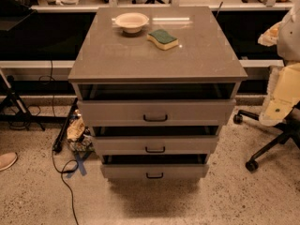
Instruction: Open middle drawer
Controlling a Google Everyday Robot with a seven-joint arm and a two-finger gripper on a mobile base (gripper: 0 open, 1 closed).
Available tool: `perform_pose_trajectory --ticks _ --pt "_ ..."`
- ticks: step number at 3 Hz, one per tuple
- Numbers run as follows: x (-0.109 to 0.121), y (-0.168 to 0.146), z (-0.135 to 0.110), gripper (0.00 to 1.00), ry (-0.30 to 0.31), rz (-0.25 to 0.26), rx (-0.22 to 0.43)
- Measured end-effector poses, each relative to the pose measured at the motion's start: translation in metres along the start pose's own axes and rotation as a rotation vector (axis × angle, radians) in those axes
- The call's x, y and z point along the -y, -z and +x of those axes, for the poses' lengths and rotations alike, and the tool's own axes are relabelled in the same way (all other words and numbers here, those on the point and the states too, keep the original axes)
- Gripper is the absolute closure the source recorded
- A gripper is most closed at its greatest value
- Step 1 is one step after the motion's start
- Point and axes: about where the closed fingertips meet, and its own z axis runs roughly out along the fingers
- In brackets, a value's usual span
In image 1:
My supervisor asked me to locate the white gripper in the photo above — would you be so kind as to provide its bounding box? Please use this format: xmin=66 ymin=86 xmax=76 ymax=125
xmin=258 ymin=22 xmax=300 ymax=127

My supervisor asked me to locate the grey drawer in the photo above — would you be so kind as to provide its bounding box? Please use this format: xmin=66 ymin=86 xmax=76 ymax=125
xmin=100 ymin=164 xmax=209 ymax=179
xmin=92 ymin=136 xmax=218 ymax=156
xmin=78 ymin=99 xmax=235 ymax=127

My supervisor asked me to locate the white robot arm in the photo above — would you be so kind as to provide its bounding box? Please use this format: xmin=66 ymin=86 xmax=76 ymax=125
xmin=258 ymin=1 xmax=300 ymax=127

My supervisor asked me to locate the grey drawer cabinet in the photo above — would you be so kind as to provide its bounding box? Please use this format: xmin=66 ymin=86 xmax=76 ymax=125
xmin=68 ymin=7 xmax=247 ymax=165

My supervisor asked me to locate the grey top drawer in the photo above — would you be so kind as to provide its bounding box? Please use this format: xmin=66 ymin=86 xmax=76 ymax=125
xmin=78 ymin=99 xmax=235 ymax=127

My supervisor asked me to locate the grey bottom drawer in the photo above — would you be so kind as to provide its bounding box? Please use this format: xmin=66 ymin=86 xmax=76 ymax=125
xmin=100 ymin=164 xmax=209 ymax=179

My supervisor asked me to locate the black office chair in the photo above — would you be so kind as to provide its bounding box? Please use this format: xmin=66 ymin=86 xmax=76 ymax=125
xmin=232 ymin=100 xmax=300 ymax=173

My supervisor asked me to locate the green yellow sponge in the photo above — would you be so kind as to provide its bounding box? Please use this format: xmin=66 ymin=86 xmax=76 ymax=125
xmin=147 ymin=29 xmax=179 ymax=51

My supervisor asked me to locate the white bowl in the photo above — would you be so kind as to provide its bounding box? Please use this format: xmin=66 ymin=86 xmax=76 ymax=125
xmin=115 ymin=12 xmax=149 ymax=34

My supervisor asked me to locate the black power strip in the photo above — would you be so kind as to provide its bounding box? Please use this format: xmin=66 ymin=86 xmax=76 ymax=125
xmin=52 ymin=98 xmax=78 ymax=153

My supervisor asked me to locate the black tripod stand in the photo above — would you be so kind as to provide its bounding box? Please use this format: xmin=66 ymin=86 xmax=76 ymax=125
xmin=0 ymin=68 xmax=45 ymax=130

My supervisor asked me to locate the tan shoe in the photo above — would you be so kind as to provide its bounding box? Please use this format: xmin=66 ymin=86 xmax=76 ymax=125
xmin=0 ymin=152 xmax=18 ymax=171

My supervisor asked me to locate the black floor cable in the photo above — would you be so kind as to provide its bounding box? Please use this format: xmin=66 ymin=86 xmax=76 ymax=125
xmin=51 ymin=150 xmax=81 ymax=225

